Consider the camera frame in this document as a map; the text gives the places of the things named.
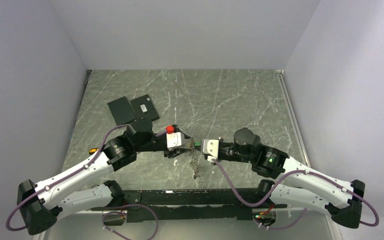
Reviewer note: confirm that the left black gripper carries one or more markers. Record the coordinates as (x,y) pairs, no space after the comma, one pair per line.
(175,152)

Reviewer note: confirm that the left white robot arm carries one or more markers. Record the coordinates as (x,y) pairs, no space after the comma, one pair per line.
(41,204)

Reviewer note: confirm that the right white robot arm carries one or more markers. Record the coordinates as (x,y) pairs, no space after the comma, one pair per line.
(290,182)

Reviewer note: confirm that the black box with label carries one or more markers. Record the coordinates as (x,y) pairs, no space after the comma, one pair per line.
(144,107)

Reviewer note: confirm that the black box lid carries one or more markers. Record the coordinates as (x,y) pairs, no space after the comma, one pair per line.
(121,111)

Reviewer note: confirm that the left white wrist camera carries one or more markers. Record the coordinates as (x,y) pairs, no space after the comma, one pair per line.
(175,140)

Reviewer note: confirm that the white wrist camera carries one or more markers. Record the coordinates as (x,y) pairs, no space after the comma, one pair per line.
(175,140)
(210,149)

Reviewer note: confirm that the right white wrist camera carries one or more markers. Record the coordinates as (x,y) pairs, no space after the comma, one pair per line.
(210,149)

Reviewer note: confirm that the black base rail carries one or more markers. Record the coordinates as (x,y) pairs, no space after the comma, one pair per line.
(189,204)

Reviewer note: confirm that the yellow handled screwdriver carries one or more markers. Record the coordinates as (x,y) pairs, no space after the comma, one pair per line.
(93,151)

